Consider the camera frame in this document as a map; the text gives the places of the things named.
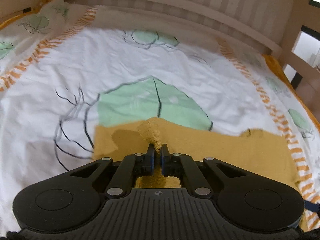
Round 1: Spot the mustard yellow knit garment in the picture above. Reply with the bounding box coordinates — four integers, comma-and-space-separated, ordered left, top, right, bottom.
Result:
94, 117, 300, 189

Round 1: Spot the white leaf print bedsheet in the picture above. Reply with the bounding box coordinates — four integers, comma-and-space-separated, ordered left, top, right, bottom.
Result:
1, 0, 319, 233

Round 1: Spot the orange mattress cover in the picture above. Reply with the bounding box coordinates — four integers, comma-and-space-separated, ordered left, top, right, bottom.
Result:
262, 54, 320, 131

